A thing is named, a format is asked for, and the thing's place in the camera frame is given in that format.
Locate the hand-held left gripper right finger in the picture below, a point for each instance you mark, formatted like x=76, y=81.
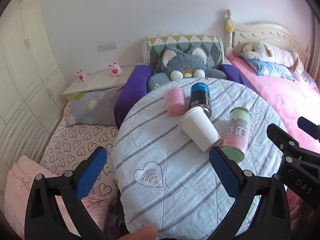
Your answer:
x=223, y=172

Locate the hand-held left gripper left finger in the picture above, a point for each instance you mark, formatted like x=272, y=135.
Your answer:
x=91, y=172

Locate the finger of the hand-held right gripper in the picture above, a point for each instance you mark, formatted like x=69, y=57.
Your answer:
x=308, y=127
x=280, y=136

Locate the white paper cup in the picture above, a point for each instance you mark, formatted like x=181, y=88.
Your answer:
x=200, y=127

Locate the pink plastic cup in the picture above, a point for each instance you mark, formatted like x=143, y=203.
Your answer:
x=175, y=102

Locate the person's right hand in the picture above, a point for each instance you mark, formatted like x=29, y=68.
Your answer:
x=306, y=217

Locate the person's left hand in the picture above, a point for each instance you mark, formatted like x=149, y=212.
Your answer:
x=140, y=233

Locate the heart print sheet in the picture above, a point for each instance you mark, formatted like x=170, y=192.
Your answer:
x=75, y=140

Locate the pink fleece blanket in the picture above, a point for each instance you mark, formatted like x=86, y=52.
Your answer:
x=270, y=97

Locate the green and pink can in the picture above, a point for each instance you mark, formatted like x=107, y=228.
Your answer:
x=237, y=132

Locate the grey flower pillow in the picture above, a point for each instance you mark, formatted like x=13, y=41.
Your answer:
x=95, y=107

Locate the light blue printed pillow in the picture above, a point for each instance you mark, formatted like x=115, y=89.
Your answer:
x=272, y=70

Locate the grey striped white quilt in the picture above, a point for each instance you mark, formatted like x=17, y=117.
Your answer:
x=155, y=135

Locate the folded pink blanket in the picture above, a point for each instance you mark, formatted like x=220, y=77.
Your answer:
x=17, y=182

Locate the blue and black can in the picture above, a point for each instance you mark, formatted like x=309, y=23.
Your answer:
x=200, y=95

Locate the white plush dog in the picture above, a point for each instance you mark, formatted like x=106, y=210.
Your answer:
x=270, y=52

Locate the white nightstand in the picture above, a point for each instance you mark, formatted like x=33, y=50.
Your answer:
x=100, y=80

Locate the pink bunny toy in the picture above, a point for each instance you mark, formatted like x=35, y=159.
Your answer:
x=115, y=70
x=81, y=76

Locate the purple bed sheet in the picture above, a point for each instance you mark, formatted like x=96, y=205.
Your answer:
x=135, y=85

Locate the cream carved headboard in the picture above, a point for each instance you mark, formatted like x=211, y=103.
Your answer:
x=270, y=33

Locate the small blue flower pillow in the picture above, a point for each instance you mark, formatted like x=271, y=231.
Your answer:
x=157, y=81

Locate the grey cat plush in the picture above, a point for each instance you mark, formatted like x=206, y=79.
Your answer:
x=185, y=62

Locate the yellow flower decoration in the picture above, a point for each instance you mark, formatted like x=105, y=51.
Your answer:
x=229, y=27

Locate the white wardrobe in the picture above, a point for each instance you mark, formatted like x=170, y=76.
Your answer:
x=22, y=67

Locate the triangle pattern quilted cover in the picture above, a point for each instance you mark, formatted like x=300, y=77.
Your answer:
x=175, y=40

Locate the cream bed post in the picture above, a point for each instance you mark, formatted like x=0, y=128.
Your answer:
x=228, y=42

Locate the white wall outlet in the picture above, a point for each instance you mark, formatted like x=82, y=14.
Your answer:
x=107, y=47

